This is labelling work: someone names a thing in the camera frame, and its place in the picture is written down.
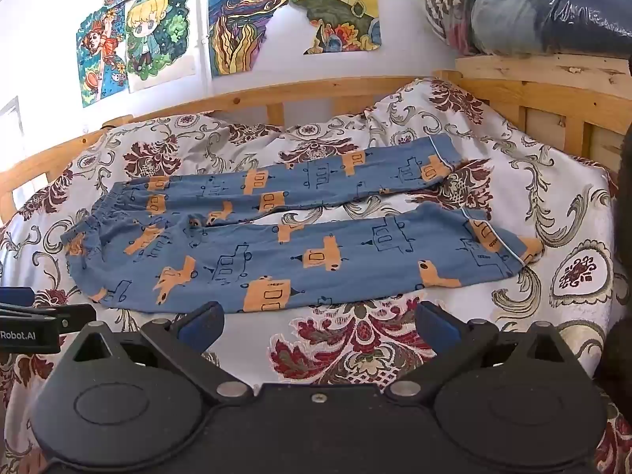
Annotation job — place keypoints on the blond figure wall poster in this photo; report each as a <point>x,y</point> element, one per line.
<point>155,39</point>

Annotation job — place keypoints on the orange-haired figure wall poster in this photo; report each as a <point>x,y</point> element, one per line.
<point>98,54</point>

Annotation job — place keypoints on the wooden bed frame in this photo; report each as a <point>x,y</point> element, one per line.
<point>518,94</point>

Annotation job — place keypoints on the landscape wall poster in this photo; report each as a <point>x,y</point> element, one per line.
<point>340,5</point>

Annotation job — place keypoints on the blue swirl wall poster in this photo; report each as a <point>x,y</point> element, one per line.
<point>242,24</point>

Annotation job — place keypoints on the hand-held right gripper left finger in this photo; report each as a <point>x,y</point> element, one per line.
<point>201,327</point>

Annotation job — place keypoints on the white floral bedspread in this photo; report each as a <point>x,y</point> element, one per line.
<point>543,207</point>

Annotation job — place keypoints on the plastic bag of clothes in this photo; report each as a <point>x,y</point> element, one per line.
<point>518,10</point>

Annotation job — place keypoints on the blue patterned pants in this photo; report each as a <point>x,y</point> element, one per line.
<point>345,237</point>

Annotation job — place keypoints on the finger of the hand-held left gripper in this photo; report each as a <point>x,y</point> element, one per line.
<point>17,297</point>
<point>74,317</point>

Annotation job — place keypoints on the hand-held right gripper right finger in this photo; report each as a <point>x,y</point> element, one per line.
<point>436,327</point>

